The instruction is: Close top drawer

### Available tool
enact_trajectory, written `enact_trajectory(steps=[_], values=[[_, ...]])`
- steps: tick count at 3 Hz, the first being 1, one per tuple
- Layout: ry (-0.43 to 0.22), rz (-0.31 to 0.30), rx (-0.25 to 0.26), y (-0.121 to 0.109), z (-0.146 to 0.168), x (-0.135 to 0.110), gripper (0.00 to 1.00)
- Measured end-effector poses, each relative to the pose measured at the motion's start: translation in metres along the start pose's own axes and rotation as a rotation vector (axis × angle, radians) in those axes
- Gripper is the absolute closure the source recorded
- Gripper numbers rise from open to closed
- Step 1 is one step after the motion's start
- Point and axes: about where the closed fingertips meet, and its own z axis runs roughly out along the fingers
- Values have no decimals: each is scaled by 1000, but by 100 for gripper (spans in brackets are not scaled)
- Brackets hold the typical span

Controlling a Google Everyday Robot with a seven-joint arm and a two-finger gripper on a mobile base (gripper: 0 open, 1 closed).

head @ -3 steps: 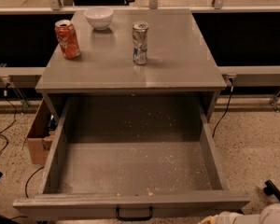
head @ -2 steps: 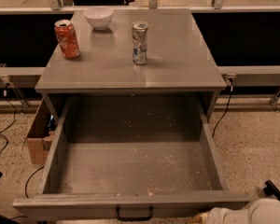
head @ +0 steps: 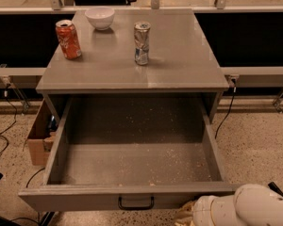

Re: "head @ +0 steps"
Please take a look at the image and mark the white bowl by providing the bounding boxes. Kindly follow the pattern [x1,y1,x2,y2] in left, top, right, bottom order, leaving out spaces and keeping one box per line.
[85,7,115,30]

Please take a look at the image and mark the brown cardboard box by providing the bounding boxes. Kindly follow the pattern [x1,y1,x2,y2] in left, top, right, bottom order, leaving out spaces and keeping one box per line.
[27,101,55,166]

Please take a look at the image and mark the crushed silver can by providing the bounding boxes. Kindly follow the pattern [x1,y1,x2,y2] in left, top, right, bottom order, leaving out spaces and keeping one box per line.
[134,21,151,65]

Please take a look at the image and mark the orange soda can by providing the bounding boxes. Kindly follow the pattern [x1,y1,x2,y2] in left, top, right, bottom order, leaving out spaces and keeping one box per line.
[56,20,81,59]

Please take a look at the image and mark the black stand leg left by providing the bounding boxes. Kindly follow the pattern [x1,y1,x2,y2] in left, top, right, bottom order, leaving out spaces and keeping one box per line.
[39,212,55,226]

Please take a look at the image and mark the grey drawer cabinet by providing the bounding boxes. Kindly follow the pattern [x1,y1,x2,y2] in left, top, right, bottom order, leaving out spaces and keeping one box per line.
[37,8,228,117]

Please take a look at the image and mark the black cable right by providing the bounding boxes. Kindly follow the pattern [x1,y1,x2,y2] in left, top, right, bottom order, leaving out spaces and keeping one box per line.
[213,77,238,140]

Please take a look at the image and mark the black stand leg right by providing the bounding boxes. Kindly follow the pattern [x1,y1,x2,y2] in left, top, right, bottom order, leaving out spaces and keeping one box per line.
[268,182,283,197]

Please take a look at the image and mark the grey top drawer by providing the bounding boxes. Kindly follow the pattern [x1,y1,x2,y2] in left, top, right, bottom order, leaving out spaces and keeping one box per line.
[19,96,236,212]

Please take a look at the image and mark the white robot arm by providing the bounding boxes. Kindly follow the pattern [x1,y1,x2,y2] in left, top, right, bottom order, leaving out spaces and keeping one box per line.
[174,182,283,226]

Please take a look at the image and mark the black stand leg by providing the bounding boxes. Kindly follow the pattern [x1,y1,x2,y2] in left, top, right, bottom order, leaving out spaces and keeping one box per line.
[39,212,55,226]
[268,182,283,197]

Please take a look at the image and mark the black floor cable left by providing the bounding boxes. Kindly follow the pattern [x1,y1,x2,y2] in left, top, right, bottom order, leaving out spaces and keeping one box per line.
[25,168,46,188]

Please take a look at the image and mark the black top drawer handle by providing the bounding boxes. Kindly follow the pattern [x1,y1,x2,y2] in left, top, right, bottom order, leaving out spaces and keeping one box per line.
[118,196,155,211]

